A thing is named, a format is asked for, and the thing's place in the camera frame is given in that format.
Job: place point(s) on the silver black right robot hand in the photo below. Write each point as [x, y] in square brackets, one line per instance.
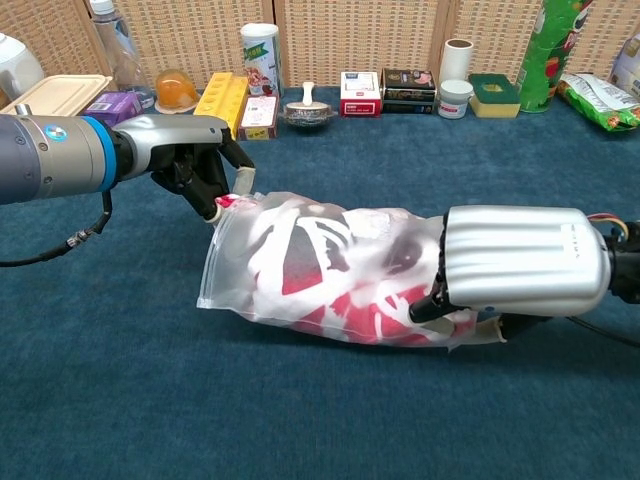
[520, 260]

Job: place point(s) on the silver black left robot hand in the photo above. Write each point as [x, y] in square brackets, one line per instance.
[170, 132]

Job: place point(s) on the bagged red white garment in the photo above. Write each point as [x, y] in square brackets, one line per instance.
[225, 270]

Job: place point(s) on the red white printed garment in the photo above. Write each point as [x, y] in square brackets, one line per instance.
[320, 280]

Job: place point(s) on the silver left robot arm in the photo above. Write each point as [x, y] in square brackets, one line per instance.
[50, 160]

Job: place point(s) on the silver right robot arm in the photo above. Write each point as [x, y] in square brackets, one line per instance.
[625, 270]

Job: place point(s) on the green snack bag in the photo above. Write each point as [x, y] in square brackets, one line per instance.
[597, 102]

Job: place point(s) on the orange jelly cup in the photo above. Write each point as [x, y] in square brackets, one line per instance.
[176, 91]

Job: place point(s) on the yellow holed block tray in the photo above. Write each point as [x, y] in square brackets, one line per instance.
[222, 97]

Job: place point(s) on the purple small box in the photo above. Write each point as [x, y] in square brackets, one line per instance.
[112, 105]

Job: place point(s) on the dark red labelled box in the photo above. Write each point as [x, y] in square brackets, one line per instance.
[258, 117]

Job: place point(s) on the clear plastic water bottle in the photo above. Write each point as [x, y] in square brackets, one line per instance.
[119, 55]

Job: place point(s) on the white printed canister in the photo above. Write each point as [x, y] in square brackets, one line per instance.
[260, 60]

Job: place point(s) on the beige lidded lunch box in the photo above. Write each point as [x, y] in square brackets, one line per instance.
[50, 95]

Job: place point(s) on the patterned glass bowl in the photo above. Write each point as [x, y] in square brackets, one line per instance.
[307, 117]

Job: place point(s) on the white rice spoon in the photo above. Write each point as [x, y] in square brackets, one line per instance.
[310, 92]

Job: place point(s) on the small white desiccant packet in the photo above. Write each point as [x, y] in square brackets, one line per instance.
[372, 223]

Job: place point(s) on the green yellow sponge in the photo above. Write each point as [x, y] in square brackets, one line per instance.
[495, 97]

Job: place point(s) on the small white jar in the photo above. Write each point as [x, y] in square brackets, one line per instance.
[455, 100]

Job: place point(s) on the red white carton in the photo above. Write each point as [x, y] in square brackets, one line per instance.
[360, 95]

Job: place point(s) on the green chips can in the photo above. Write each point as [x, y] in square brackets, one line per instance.
[545, 60]

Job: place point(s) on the woven rattan folding screen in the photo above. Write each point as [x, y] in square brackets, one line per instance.
[350, 40]

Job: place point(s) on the black printed tin box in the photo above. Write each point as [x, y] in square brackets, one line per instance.
[409, 90]

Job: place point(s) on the white paper roll tube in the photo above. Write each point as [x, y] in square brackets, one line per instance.
[456, 60]

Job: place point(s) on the blue carpet table cover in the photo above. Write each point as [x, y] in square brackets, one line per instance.
[150, 400]

